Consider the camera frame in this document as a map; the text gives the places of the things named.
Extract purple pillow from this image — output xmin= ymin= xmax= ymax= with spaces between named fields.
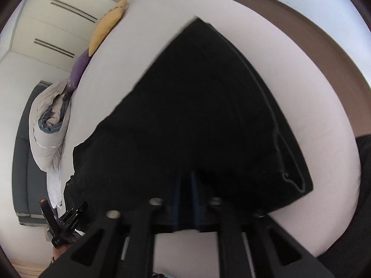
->
xmin=69 ymin=49 xmax=93 ymax=89

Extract bed with white sheet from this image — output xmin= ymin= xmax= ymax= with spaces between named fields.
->
xmin=59 ymin=0 xmax=361 ymax=275

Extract white pillow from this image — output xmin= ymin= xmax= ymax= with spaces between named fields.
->
xmin=46 ymin=162 xmax=64 ymax=209

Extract person's left hand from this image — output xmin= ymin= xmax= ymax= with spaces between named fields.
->
xmin=53 ymin=235 xmax=77 ymax=258

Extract cream wardrobe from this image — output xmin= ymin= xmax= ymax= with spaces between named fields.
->
xmin=9 ymin=0 xmax=124 ymax=61

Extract black wardrobe handle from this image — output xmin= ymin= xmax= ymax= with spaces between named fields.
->
xmin=34 ymin=41 xmax=75 ymax=58
xmin=50 ymin=2 xmax=97 ymax=24
xmin=52 ymin=0 xmax=99 ymax=20
xmin=35 ymin=38 xmax=76 ymax=55

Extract rolled beige duvet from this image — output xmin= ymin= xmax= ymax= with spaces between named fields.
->
xmin=28 ymin=79 xmax=73 ymax=172

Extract grey padded headboard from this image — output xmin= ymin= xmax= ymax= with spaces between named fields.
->
xmin=12 ymin=80 xmax=54 ymax=226

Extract black pants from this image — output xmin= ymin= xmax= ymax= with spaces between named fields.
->
xmin=63 ymin=17 xmax=314 ymax=234

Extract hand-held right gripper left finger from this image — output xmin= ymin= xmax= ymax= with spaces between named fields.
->
xmin=38 ymin=174 xmax=187 ymax=278

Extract yellow pillow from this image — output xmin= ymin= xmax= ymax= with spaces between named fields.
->
xmin=88 ymin=0 xmax=129 ymax=57

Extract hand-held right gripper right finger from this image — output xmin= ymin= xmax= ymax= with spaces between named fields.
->
xmin=190 ymin=172 xmax=337 ymax=278

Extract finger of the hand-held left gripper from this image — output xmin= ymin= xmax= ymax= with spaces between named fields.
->
xmin=59 ymin=201 xmax=88 ymax=226

